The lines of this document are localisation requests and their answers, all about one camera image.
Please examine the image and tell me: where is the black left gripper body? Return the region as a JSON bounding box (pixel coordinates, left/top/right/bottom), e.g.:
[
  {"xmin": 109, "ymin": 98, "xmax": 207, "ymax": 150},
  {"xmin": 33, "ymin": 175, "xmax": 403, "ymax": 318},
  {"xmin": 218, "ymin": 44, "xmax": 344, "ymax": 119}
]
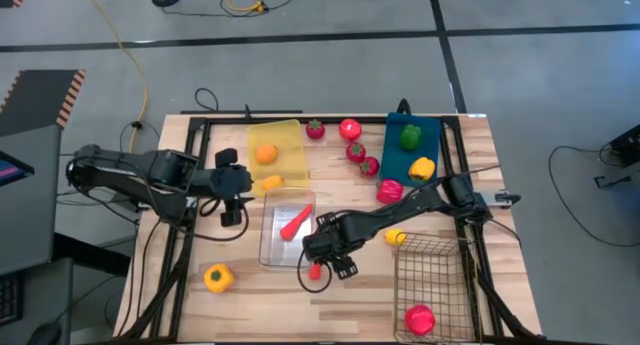
[{"xmin": 212, "ymin": 163, "xmax": 254, "ymax": 199}]

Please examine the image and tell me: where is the clear plastic bin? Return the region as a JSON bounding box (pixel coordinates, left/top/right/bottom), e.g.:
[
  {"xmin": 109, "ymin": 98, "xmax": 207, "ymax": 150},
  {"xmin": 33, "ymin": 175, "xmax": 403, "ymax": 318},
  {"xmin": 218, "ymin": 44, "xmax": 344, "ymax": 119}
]
[{"xmin": 258, "ymin": 186, "xmax": 317, "ymax": 270}]

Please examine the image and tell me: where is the black looped cable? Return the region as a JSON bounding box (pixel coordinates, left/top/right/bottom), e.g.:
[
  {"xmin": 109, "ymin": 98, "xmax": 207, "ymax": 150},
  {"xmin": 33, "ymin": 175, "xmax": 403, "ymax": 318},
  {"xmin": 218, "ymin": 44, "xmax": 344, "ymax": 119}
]
[{"xmin": 193, "ymin": 86, "xmax": 221, "ymax": 113}]

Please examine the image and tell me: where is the green toy bell pepper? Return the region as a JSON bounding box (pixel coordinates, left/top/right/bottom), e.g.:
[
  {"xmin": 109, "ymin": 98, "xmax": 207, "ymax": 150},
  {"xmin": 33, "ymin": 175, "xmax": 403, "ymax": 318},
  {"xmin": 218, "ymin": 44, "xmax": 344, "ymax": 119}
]
[{"xmin": 398, "ymin": 123, "xmax": 423, "ymax": 152}]

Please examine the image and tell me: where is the red toy bell pepper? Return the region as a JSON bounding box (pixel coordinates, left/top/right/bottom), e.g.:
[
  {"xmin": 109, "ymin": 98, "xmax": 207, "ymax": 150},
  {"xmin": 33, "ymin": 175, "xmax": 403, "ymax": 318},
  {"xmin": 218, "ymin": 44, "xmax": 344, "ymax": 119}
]
[{"xmin": 375, "ymin": 178, "xmax": 405, "ymax": 205}]

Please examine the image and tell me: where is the thin black rail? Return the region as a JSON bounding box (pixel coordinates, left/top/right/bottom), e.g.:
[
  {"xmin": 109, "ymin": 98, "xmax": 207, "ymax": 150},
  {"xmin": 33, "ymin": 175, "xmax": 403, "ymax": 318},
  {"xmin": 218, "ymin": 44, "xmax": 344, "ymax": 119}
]
[{"xmin": 179, "ymin": 108, "xmax": 305, "ymax": 116}]

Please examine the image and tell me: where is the translucent yellow plastic bin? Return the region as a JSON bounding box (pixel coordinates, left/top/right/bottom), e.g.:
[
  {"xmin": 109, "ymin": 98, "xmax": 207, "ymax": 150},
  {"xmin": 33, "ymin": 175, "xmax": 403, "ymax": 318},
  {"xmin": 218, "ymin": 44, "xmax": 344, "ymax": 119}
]
[{"xmin": 246, "ymin": 118, "xmax": 310, "ymax": 197}]

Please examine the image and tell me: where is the silver table clamp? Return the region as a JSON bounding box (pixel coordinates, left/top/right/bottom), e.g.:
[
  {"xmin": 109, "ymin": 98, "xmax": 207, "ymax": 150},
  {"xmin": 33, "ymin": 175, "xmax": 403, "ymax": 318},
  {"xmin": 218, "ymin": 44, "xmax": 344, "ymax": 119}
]
[{"xmin": 452, "ymin": 188, "xmax": 522, "ymax": 210}]

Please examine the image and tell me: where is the large red toy tomato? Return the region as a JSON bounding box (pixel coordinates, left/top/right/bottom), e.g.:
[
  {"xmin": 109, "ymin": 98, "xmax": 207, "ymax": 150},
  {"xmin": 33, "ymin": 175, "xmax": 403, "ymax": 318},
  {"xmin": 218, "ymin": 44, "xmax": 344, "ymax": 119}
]
[{"xmin": 403, "ymin": 304, "xmax": 437, "ymax": 337}]

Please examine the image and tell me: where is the blue plastic bin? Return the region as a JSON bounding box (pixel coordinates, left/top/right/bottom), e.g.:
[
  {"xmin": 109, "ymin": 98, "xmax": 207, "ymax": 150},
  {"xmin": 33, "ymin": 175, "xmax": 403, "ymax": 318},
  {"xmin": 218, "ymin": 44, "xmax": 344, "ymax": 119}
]
[{"xmin": 378, "ymin": 111, "xmax": 442, "ymax": 189}]

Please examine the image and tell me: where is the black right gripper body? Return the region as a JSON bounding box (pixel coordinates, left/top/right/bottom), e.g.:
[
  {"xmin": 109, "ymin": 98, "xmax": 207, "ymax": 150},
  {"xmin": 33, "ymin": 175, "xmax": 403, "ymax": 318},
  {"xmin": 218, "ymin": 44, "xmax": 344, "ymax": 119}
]
[{"xmin": 302, "ymin": 213, "xmax": 365, "ymax": 262}]

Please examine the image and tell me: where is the black floor cable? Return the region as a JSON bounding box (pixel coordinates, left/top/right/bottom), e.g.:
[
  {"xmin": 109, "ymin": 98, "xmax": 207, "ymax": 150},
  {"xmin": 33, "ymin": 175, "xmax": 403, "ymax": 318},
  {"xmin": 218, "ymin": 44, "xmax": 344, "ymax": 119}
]
[{"xmin": 547, "ymin": 143, "xmax": 640, "ymax": 250}]

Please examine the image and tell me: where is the metal wire basket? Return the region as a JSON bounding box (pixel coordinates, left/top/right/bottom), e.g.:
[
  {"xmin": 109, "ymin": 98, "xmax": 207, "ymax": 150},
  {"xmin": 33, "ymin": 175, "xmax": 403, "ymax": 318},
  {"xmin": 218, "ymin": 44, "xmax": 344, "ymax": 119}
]
[{"xmin": 392, "ymin": 231, "xmax": 482, "ymax": 345}]

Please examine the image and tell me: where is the yellow toy bell pepper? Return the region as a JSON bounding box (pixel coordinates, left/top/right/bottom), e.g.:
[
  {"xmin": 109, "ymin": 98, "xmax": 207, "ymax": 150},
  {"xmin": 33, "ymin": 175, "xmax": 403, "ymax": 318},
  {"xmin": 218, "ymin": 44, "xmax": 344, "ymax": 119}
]
[
  {"xmin": 408, "ymin": 156, "xmax": 437, "ymax": 183},
  {"xmin": 202, "ymin": 262, "xmax": 236, "ymax": 294}
]

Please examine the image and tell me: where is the toy orange fruit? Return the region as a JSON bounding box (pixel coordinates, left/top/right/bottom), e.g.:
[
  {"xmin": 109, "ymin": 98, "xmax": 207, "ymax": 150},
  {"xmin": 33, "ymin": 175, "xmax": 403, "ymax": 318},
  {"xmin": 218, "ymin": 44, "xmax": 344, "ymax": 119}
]
[{"xmin": 255, "ymin": 143, "xmax": 279, "ymax": 166}]

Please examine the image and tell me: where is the black metal table frame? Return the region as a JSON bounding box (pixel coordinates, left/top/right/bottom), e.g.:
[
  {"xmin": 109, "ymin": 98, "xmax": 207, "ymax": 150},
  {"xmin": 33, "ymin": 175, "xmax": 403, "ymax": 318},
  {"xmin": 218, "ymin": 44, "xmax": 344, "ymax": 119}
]
[{"xmin": 113, "ymin": 112, "xmax": 546, "ymax": 345}]

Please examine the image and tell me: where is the computer screen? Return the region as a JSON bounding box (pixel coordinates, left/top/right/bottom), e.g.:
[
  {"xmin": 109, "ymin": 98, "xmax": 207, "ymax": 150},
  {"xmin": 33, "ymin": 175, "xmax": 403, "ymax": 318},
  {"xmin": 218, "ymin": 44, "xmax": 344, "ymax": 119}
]
[{"xmin": 0, "ymin": 149, "xmax": 36, "ymax": 189}]

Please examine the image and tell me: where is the black computer mouse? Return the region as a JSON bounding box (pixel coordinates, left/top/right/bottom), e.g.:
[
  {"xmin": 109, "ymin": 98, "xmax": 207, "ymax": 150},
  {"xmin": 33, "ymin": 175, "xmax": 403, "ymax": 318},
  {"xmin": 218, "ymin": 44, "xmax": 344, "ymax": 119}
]
[{"xmin": 25, "ymin": 321, "xmax": 64, "ymax": 345}]

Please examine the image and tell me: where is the grey desk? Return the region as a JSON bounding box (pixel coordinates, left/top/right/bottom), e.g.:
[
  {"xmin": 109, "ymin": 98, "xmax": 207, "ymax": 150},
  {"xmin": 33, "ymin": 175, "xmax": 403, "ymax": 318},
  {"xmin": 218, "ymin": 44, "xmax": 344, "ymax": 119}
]
[{"xmin": 0, "ymin": 123, "xmax": 64, "ymax": 277}]

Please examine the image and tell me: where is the yellow toy lemon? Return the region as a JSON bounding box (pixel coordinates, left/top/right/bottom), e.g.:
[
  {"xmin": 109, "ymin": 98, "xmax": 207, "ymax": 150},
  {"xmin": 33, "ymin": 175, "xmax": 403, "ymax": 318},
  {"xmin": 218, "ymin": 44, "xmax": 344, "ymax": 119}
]
[{"xmin": 383, "ymin": 228, "xmax": 407, "ymax": 247}]

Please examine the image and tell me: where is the yellow floor cable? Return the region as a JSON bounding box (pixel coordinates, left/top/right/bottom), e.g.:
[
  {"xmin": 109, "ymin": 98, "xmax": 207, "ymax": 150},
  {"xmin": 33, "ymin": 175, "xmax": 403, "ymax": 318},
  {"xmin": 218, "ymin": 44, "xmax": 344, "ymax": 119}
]
[{"xmin": 78, "ymin": 0, "xmax": 150, "ymax": 154}]

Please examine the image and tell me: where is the red-orange stickered toy tomato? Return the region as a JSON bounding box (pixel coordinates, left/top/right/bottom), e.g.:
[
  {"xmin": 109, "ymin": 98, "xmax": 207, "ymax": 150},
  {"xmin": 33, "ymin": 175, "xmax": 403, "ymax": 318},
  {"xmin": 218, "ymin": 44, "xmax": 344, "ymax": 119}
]
[{"xmin": 338, "ymin": 118, "xmax": 363, "ymax": 142}]

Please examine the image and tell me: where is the black keyboard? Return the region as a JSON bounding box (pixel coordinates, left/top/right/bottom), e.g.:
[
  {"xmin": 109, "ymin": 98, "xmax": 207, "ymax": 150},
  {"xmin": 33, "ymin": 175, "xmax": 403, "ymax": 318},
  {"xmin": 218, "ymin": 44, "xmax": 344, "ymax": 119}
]
[{"xmin": 0, "ymin": 272, "xmax": 25, "ymax": 327}]

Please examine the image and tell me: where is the black equipment box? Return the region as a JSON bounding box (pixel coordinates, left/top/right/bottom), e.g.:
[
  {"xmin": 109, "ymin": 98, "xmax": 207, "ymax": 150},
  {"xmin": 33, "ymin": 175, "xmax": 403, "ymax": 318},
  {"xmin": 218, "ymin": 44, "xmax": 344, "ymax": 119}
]
[{"xmin": 608, "ymin": 123, "xmax": 640, "ymax": 167}]

